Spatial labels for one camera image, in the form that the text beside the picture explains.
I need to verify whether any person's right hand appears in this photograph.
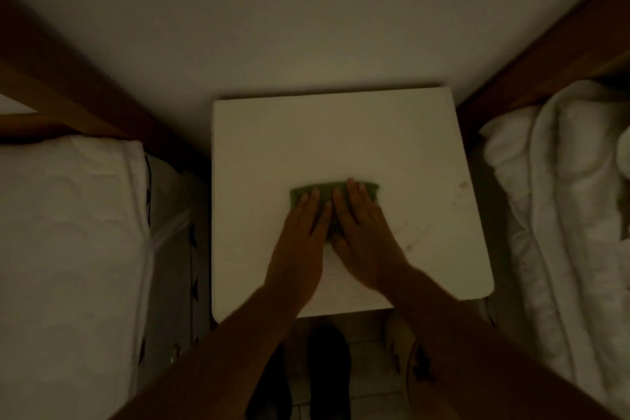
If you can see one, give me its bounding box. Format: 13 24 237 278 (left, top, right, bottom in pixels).
331 178 413 296

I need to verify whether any person's black shoe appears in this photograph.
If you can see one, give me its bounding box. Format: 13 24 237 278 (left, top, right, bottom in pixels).
306 323 353 420

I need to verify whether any person's left forearm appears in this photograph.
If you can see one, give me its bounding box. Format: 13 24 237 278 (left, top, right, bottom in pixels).
109 287 308 420

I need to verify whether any person's right forearm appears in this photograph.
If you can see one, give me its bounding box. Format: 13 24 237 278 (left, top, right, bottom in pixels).
383 264 622 420

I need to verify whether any bed with white quilted cover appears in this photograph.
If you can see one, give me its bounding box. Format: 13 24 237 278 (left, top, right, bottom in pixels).
0 133 213 420

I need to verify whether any brown wooden headboard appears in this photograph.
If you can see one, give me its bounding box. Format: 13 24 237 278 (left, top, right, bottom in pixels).
457 0 630 140
0 0 210 174

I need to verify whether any person's left hand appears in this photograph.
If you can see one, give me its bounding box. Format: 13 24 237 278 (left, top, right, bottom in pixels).
265 187 334 310

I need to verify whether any white rumpled duvet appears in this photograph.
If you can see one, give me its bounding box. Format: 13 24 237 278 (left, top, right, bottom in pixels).
479 79 630 420

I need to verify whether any green cleaning cloth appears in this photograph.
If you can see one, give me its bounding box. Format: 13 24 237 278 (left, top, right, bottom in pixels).
289 180 383 239

